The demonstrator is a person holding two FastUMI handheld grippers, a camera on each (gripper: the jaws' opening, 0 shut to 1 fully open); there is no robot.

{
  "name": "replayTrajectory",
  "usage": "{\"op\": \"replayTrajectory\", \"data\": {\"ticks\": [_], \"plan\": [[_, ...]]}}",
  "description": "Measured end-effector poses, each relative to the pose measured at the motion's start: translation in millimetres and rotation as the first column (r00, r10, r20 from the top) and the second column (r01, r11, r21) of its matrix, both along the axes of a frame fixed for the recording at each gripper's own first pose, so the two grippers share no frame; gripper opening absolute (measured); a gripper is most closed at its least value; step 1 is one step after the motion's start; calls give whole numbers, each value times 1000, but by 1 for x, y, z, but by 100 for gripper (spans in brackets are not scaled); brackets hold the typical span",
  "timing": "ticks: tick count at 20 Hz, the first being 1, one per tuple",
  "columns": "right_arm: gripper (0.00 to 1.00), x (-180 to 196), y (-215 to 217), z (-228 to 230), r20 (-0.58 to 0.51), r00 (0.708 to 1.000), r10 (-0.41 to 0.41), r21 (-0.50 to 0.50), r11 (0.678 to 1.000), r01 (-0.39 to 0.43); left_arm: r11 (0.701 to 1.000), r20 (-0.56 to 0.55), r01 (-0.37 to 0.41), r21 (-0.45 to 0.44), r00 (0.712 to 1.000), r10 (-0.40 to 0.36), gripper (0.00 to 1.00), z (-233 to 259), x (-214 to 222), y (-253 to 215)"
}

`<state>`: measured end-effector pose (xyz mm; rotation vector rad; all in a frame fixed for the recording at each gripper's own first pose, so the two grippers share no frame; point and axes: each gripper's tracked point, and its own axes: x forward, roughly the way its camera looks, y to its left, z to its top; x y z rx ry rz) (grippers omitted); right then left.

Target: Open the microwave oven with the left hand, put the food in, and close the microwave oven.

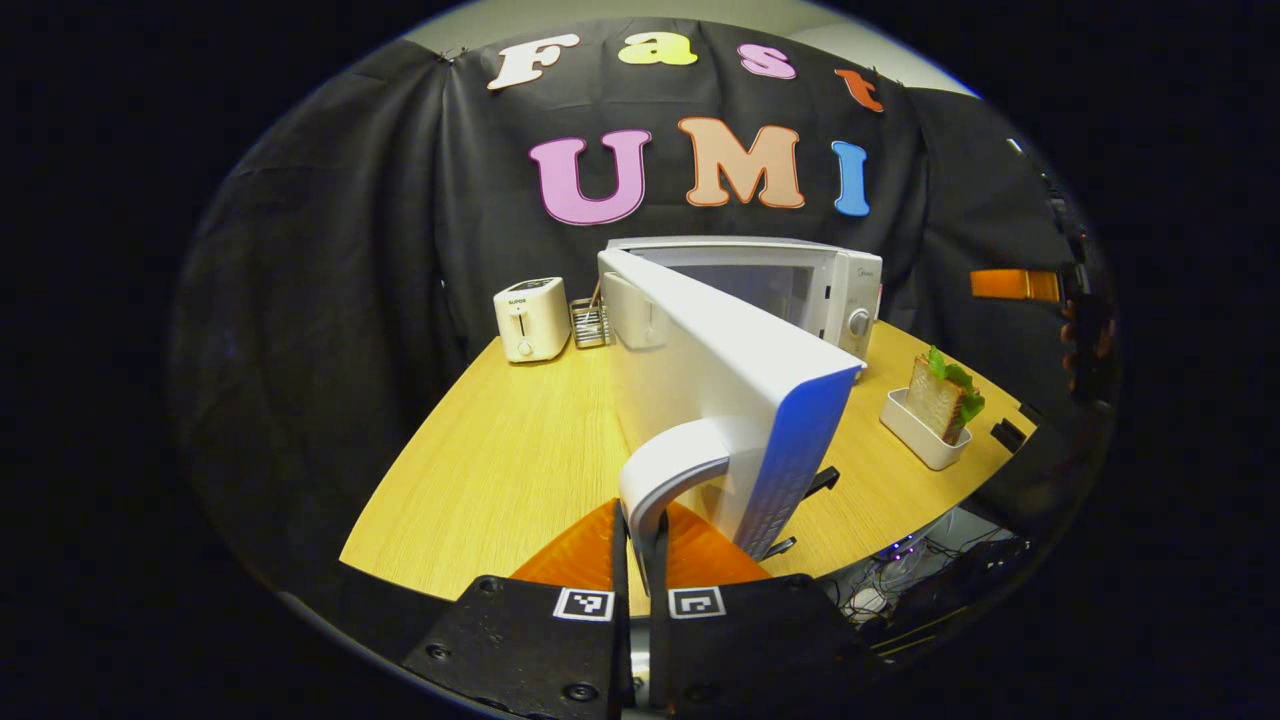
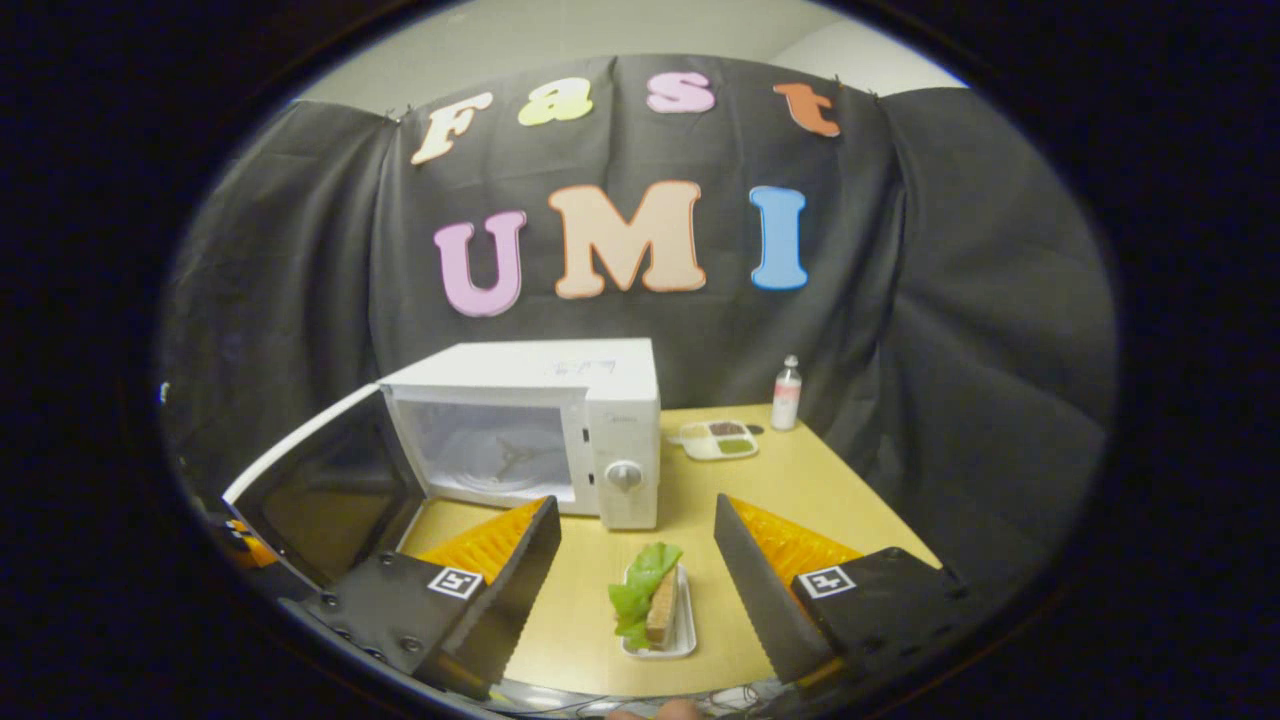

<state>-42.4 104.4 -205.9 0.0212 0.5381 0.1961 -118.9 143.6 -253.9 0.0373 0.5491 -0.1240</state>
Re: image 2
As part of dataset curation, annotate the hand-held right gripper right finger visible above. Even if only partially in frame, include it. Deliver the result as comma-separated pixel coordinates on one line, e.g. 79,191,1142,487
713,494,969,691

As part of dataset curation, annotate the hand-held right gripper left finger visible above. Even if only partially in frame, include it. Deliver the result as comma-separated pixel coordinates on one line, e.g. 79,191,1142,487
280,497,562,703

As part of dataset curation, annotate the white food tray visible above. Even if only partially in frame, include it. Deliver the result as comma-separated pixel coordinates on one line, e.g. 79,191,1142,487
620,563,698,661

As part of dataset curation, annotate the lettuce sandwich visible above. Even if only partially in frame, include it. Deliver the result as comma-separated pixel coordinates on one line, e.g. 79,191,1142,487
608,542,684,651

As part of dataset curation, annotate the white microwave oven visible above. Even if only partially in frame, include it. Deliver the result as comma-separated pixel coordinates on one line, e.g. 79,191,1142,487
222,338,663,591

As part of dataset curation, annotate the white divided dish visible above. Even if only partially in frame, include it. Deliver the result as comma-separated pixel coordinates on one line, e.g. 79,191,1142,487
678,420,760,462

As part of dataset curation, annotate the small clear bottle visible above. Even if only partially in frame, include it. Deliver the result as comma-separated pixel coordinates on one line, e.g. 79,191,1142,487
771,355,803,432

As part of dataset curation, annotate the black backdrop cloth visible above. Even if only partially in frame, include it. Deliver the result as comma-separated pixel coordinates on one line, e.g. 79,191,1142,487
158,55,1119,591

